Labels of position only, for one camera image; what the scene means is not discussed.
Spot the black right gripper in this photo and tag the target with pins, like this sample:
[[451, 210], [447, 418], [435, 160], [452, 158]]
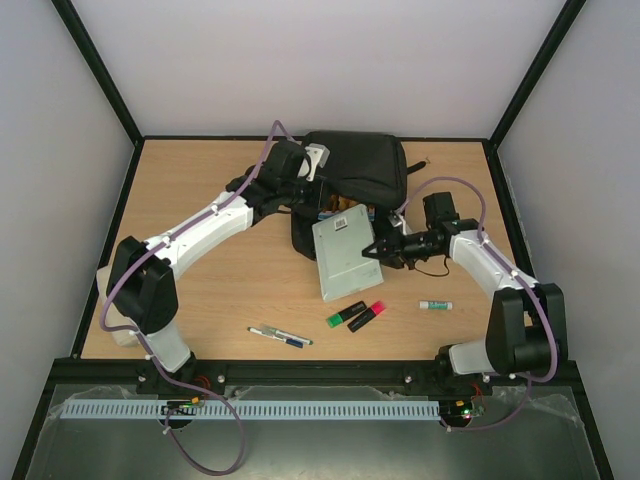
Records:
[[393, 245]]

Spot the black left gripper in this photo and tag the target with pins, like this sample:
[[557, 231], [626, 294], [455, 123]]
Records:
[[315, 200]]

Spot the grey notebook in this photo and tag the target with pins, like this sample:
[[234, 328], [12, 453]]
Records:
[[338, 243]]

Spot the black student bag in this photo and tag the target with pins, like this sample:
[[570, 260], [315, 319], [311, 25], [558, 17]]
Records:
[[367, 168]]

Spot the beige pencil case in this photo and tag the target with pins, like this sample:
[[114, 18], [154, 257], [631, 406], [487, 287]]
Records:
[[123, 338]]

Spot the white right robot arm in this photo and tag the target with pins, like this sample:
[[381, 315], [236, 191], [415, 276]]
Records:
[[526, 330]]

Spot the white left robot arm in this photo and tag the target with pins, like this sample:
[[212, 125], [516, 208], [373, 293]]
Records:
[[138, 288]]

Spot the pink highlighter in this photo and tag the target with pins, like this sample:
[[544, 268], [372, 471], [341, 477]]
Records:
[[366, 316]]

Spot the glue stick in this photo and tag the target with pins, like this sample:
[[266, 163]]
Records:
[[435, 305]]

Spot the green highlighter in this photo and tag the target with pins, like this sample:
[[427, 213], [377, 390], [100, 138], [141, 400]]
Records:
[[346, 314]]

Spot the blue whiteboard marker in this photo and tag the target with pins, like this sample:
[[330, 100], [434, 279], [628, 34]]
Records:
[[285, 340]]

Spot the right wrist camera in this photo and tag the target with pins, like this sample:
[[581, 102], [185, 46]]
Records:
[[398, 221]]

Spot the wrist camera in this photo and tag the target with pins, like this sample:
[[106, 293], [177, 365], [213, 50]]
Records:
[[316, 156], [398, 221]]

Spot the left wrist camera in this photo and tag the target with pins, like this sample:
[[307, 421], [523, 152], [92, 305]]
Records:
[[316, 156]]

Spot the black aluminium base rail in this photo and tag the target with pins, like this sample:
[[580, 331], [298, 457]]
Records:
[[427, 378]]

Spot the grey slotted cable duct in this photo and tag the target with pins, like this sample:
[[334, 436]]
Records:
[[252, 410]]

